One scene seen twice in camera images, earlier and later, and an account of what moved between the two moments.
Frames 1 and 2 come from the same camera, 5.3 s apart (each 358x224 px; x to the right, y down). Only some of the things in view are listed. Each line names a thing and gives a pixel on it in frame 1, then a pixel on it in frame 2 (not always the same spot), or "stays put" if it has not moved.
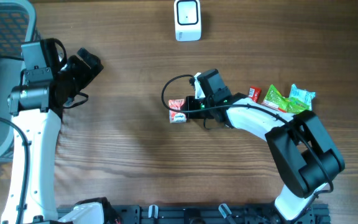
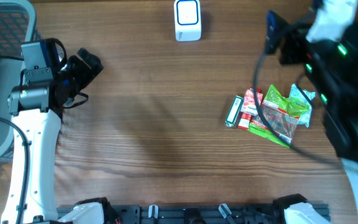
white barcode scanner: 188,20 stays put
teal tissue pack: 302,94 stays put
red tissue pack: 175,116 -> 248,104
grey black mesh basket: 4,25 stays put
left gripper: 87,74 stays put
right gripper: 191,104 -> 292,41
